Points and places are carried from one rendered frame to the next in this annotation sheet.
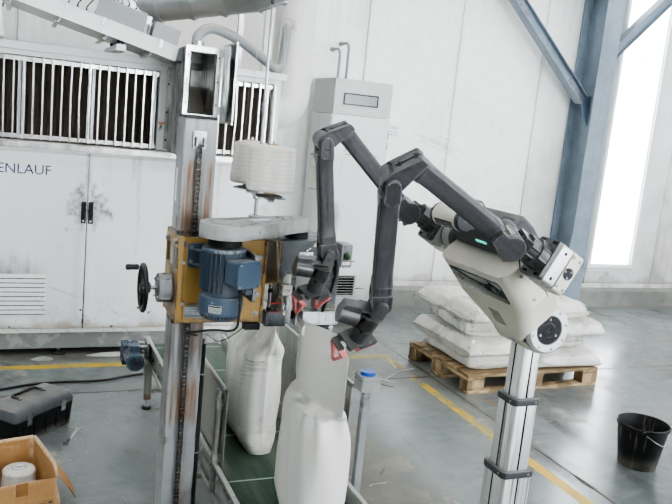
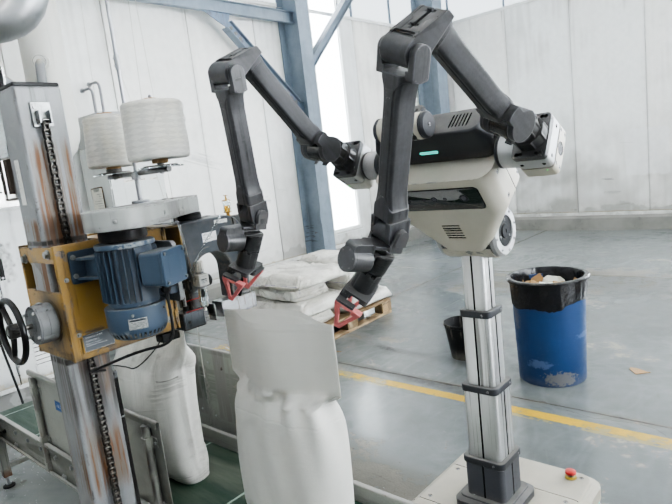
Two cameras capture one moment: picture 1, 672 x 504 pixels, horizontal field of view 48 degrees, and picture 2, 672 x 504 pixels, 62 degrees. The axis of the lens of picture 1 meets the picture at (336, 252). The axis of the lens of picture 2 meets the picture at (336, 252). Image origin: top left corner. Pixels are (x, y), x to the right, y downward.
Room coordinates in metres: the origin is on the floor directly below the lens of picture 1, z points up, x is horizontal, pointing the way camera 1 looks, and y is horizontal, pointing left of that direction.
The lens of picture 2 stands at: (0.99, 0.48, 1.47)
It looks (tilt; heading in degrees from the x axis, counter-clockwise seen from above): 9 degrees down; 336
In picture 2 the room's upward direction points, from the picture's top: 7 degrees counter-clockwise
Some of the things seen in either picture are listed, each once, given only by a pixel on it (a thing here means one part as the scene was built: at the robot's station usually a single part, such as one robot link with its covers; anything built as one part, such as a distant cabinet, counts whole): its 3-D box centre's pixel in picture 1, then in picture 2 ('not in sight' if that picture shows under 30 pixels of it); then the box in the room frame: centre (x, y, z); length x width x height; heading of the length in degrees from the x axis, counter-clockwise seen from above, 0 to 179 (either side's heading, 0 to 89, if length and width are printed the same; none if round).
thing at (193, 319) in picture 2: (272, 317); (189, 318); (2.76, 0.21, 1.04); 0.08 x 0.06 x 0.05; 114
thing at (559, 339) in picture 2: not in sight; (549, 325); (3.53, -2.04, 0.32); 0.51 x 0.48 x 0.65; 114
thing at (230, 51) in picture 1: (228, 84); (1, 115); (4.76, 0.76, 1.95); 0.30 x 0.01 x 0.48; 24
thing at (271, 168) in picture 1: (271, 168); (155, 131); (2.60, 0.25, 1.61); 0.17 x 0.17 x 0.17
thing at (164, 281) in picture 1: (163, 287); (41, 323); (2.67, 0.61, 1.14); 0.11 x 0.06 x 0.11; 24
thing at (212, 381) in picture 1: (194, 390); (91, 442); (3.23, 0.57, 0.54); 1.05 x 0.02 x 0.41; 24
